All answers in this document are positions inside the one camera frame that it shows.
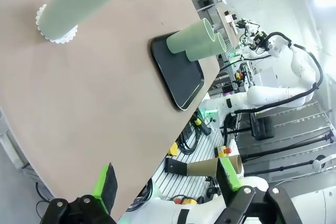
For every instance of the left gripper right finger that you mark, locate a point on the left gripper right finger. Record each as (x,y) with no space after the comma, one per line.
(228,176)

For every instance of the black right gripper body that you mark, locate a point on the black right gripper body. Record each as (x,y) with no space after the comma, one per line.
(258,41)

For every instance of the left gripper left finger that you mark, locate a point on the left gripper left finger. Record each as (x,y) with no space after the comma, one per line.
(105,182)

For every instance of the pale green tall cup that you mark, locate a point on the pale green tall cup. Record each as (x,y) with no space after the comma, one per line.
(189,37)
(207,51)
(73,6)

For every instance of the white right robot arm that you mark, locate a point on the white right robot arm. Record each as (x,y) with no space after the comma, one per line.
(273,95)

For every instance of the yellow red emergency stop button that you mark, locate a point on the yellow red emergency stop button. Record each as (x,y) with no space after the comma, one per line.
(190,202)
(221,151)
(239,75)

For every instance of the brown cardboard tube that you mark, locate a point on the brown cardboard tube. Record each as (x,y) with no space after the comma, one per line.
(202,167)

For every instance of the black tripod pole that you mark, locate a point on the black tripod pole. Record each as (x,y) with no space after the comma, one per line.
(288,147)
(282,168)

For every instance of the black equipment box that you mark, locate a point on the black equipment box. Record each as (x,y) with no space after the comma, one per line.
(262,129)

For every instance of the black plastic serving tray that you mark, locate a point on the black plastic serving tray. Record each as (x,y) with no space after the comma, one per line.
(178,82)

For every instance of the white clamp fitting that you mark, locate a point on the white clamp fitting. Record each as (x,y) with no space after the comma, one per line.
(318,165)

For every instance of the white scalloped paper coaster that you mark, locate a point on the white scalloped paper coaster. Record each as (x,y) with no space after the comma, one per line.
(67,38)

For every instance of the slotted aluminium base plate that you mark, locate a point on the slotted aluminium base plate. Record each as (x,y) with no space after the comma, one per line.
(207,146)

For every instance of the black tube bracket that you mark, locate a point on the black tube bracket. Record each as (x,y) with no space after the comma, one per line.
(174,166)

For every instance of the yellow switch box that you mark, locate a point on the yellow switch box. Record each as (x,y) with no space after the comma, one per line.
(173,150)

